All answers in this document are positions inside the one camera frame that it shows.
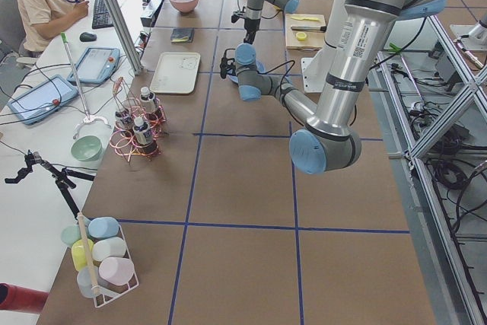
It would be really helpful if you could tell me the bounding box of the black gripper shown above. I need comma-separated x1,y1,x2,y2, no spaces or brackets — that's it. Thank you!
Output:
219,48,237,78
243,18,259,44

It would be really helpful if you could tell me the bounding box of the lemon half slice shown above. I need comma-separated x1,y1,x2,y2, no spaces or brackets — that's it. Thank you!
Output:
295,31,307,41

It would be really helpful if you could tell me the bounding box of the wooden cutting board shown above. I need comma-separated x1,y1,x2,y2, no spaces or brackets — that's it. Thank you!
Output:
285,14,326,50

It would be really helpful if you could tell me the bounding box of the cream bear tray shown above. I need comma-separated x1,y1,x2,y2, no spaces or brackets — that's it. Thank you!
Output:
149,52,201,94

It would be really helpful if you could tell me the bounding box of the grey yellow folded cloth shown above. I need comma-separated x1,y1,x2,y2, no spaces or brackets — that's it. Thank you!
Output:
170,27,195,43

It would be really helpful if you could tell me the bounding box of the bottle right white cap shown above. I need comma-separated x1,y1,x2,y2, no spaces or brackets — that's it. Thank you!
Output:
140,87,158,114

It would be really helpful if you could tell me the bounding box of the bottle white cap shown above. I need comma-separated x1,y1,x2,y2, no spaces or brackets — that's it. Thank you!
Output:
140,87,158,114
115,107,134,137
133,116,154,148

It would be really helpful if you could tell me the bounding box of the bottle lower white cap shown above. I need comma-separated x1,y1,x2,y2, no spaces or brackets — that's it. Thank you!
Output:
133,116,154,148

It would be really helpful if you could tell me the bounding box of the bottle left white cap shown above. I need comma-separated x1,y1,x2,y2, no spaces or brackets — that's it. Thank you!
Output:
115,107,134,137

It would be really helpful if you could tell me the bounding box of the blue teach pendant far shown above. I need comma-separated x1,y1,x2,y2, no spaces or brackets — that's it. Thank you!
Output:
75,46,121,85

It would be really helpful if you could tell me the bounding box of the blue teach pendant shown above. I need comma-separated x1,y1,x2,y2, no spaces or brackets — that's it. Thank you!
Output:
75,46,121,85
7,75,78,125

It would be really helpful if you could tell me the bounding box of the black keyboard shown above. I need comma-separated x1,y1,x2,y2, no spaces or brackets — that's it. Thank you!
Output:
91,0,113,30

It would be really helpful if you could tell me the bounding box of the black computer mouse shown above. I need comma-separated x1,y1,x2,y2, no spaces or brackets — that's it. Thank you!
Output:
79,32,97,43

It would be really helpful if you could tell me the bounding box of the green bowl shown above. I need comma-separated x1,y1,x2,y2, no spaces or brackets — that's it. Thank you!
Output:
71,135,103,162

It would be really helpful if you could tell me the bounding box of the blue teach pendant near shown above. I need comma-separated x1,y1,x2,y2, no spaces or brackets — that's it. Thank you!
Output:
7,75,78,125

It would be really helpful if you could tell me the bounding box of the person in beige shirt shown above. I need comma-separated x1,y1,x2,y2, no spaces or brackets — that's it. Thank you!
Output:
18,0,89,57

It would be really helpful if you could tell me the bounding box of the blue cup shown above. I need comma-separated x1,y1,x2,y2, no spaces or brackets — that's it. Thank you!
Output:
88,216,119,240

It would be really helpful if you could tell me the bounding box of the white cup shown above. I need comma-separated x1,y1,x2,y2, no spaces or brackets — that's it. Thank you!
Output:
92,237,126,262

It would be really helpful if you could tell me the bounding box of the pink cup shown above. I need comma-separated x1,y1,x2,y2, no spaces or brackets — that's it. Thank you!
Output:
98,257,135,286

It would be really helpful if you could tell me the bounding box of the yellow cup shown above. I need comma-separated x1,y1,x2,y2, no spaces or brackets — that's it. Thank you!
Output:
71,239,88,272

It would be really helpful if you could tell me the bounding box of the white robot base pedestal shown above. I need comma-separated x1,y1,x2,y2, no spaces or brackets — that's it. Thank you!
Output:
301,53,329,94

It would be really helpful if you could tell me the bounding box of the copper wire bottle rack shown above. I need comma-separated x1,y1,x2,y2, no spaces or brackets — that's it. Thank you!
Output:
109,77,167,161

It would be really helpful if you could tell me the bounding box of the aluminium frame post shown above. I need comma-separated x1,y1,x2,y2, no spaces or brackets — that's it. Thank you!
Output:
104,0,143,75

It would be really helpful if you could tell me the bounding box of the black camera tripod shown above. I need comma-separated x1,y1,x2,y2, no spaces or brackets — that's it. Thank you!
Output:
4,151,96,223

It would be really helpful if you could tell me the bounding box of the white wire cup rack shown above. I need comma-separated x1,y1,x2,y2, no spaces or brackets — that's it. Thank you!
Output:
71,213,139,308

